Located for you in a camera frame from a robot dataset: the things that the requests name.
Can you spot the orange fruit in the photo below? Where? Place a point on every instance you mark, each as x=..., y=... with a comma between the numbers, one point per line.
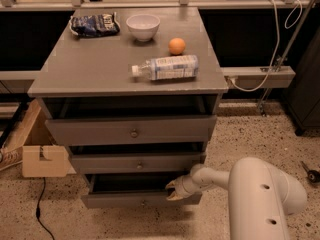
x=176, y=46

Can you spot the grey top drawer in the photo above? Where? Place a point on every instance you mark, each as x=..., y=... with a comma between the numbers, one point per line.
x=131, y=130

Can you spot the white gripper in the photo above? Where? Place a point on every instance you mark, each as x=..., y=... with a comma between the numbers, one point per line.
x=182, y=187

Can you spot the cardboard box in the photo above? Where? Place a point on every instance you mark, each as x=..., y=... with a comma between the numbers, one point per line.
x=41, y=155

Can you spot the grey bottom drawer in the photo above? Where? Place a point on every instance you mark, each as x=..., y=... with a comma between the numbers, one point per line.
x=133, y=190

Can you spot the sneaker shoe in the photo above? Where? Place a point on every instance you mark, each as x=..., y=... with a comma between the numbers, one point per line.
x=10, y=158

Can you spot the dark cabinet at right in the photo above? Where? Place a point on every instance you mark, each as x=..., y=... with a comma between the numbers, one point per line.
x=303, y=95

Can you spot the black tool on floor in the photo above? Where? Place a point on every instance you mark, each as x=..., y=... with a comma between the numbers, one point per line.
x=312, y=175

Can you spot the grey metal railing beam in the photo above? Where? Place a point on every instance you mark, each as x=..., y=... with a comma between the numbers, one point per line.
x=253, y=78

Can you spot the grey middle drawer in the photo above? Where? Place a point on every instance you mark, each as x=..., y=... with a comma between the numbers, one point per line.
x=136, y=162

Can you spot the slanted metal pole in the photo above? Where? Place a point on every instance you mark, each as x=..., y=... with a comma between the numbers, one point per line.
x=276, y=66

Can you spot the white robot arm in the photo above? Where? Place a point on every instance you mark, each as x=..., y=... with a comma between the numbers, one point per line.
x=260, y=196

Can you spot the white ceramic bowl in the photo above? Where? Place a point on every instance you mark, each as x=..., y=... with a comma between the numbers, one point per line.
x=143, y=27

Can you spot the clear plastic water bottle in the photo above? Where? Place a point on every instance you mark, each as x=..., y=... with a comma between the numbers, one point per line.
x=165, y=68

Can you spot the grey drawer cabinet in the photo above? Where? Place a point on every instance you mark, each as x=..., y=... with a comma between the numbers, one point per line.
x=90, y=78

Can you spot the blue chip bag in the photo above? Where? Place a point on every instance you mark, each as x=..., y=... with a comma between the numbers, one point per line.
x=93, y=26

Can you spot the grey drawer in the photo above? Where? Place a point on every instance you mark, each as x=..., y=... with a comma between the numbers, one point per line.
x=133, y=190
x=136, y=162
x=131, y=130

